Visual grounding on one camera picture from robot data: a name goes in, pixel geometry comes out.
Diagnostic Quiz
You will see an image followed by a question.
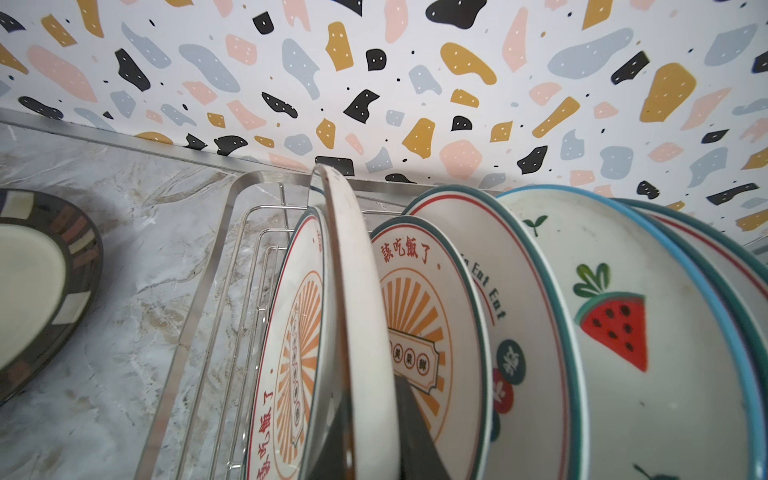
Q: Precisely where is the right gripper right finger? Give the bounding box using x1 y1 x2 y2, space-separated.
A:
394 375 449 479

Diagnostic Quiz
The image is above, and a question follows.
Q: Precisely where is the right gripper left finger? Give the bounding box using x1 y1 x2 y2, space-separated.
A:
306 391 354 479

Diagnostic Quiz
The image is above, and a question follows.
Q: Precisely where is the blue striped white plate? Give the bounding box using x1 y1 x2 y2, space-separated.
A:
308 164 401 479

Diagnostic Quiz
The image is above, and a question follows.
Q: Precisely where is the dark mosaic rim plate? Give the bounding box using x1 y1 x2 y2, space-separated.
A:
1 188 104 402

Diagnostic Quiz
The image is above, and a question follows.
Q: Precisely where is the orange sunburst plate front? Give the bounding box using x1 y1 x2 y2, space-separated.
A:
243 207 335 479

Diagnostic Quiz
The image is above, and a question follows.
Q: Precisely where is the orange sunburst plate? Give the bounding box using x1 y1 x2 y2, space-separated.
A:
371 215 492 479
243 207 335 479

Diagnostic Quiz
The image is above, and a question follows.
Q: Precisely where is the green rim eat plate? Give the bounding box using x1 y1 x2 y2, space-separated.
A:
404 185 590 479

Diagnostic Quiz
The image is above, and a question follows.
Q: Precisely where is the watermelon blue rim plate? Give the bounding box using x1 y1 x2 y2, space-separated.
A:
499 185 767 479

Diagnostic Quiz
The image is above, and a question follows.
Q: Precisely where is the green rim rear plate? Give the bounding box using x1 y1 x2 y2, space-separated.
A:
617 197 768 373

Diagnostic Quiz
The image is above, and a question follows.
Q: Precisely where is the wire dish rack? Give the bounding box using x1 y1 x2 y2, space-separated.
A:
136 171 424 479

